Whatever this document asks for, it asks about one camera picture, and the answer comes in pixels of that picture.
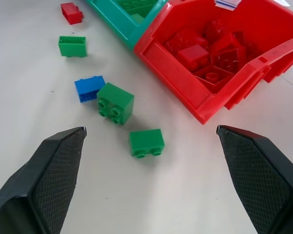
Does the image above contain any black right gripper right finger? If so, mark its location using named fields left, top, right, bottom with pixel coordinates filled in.
left=216, top=125, right=293, bottom=234

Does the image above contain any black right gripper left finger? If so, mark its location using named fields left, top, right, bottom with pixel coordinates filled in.
left=0, top=126, right=87, bottom=234

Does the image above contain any blue building brick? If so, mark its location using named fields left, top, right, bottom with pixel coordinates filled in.
left=74, top=76, right=106, bottom=103

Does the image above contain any square green building brick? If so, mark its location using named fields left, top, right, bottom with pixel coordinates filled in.
left=96, top=82, right=135, bottom=126

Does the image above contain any small green building brick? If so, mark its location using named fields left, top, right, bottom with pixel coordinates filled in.
left=129, top=129, right=166, bottom=158

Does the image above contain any red building brick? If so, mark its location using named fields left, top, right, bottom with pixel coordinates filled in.
left=164, top=28, right=208, bottom=54
left=61, top=2, right=84, bottom=25
left=210, top=46, right=247, bottom=73
left=192, top=64, right=235, bottom=94
left=177, top=44, right=210, bottom=72
left=209, top=31, right=245, bottom=53

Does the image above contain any long green building brick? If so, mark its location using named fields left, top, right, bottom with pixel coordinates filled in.
left=58, top=36, right=87, bottom=59

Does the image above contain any red plastic storage bin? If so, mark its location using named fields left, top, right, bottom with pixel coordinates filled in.
left=133, top=0, right=293, bottom=126

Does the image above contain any green plastic storage bin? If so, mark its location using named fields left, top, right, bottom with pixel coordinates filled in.
left=85, top=0, right=170, bottom=51

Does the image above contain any white paper label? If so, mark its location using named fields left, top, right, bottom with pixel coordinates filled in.
left=213, top=0, right=241, bottom=12

